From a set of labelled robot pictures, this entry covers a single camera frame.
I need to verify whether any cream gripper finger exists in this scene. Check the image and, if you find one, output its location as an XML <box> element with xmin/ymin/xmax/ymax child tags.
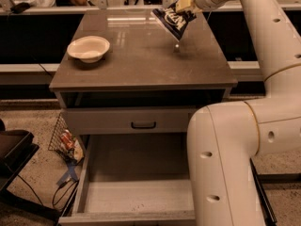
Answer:
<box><xmin>175</xmin><ymin>0</ymin><xmax>201</xmax><ymax>13</ymax></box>

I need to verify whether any blue Kettle chip bag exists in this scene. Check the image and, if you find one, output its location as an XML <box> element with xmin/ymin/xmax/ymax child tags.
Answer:
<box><xmin>150</xmin><ymin>3</ymin><xmax>197</xmax><ymax>41</ymax></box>

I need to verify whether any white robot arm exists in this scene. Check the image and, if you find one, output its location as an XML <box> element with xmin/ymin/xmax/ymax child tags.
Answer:
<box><xmin>187</xmin><ymin>0</ymin><xmax>301</xmax><ymax>226</ymax></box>

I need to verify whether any grey drawer cabinet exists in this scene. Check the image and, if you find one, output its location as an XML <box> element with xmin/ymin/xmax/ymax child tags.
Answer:
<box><xmin>49</xmin><ymin>8</ymin><xmax>239</xmax><ymax>155</ymax></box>

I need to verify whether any open bottom drawer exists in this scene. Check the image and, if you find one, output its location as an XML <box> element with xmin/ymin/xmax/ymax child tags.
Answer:
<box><xmin>59</xmin><ymin>133</ymin><xmax>196</xmax><ymax>226</ymax></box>

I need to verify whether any white bowl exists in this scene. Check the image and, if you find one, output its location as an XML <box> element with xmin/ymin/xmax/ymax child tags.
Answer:
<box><xmin>67</xmin><ymin>36</ymin><xmax>110</xmax><ymax>63</ymax></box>

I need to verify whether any red snack packet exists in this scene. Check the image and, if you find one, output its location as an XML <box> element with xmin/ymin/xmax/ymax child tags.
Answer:
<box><xmin>60</xmin><ymin>130</ymin><xmax>74</xmax><ymax>150</ymax></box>

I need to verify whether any blue tape cross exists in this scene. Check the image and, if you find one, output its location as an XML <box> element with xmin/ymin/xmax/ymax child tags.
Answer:
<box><xmin>56</xmin><ymin>162</ymin><xmax>78</xmax><ymax>186</ymax></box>

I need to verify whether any black chair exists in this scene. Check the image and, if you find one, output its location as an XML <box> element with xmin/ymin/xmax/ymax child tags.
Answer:
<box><xmin>0</xmin><ymin>120</ymin><xmax>60</xmax><ymax>221</ymax></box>

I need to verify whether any black pole on floor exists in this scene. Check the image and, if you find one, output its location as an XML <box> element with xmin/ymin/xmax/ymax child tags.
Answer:
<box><xmin>250</xmin><ymin>161</ymin><xmax>277</xmax><ymax>226</ymax></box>

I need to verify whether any closed drawer with black handle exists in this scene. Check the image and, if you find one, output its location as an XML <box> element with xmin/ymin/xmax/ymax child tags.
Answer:
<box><xmin>62</xmin><ymin>106</ymin><xmax>197</xmax><ymax>135</ymax></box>

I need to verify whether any wire basket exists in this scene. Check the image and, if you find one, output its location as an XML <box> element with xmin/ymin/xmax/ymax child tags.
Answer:
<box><xmin>48</xmin><ymin>115</ymin><xmax>84</xmax><ymax>164</ymax></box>

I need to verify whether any black cable on floor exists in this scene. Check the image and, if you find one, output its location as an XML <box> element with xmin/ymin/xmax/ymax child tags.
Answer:
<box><xmin>51</xmin><ymin>178</ymin><xmax>79</xmax><ymax>210</ymax></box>

